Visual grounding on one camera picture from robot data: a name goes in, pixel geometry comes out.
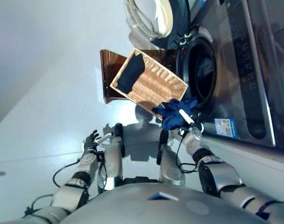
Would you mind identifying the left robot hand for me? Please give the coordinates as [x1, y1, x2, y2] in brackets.
[83, 129, 113, 154]

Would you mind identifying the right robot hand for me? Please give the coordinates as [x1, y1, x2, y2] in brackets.
[178, 108, 205, 133]

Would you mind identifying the blue cloth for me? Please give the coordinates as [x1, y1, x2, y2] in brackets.
[152, 98, 198, 131]

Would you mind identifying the grey front-load washing machine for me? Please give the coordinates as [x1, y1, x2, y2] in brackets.
[174, 0, 284, 150]

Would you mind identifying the round glass washing machine door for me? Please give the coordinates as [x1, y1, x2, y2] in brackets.
[124, 0, 192, 49]

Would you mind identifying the white blue energy label sticker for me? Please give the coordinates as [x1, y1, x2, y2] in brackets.
[213, 118, 237, 136]

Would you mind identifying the left silver robot leg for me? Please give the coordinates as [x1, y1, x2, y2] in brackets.
[97, 123, 125, 192]

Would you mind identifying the silver robot leg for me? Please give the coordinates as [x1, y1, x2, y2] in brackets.
[157, 129, 187, 187]
[97, 123, 125, 192]

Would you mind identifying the right silver robot leg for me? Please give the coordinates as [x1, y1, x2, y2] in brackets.
[157, 129, 187, 187]

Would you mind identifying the wicker laundry basket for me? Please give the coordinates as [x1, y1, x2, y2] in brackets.
[110, 48, 189, 121]

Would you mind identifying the brown glossy side table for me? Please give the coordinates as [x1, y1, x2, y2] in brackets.
[99, 49, 178, 105]

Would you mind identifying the black folded cloth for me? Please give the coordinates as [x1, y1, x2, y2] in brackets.
[116, 55, 146, 93]

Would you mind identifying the silver robot torso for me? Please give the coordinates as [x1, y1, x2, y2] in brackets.
[60, 176, 266, 224]

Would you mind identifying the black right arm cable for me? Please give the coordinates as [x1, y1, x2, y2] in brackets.
[176, 133, 199, 174]

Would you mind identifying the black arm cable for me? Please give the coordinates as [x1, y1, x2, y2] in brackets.
[176, 133, 199, 174]
[52, 158, 107, 194]

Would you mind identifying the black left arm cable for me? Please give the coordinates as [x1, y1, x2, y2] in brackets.
[52, 158, 107, 194]

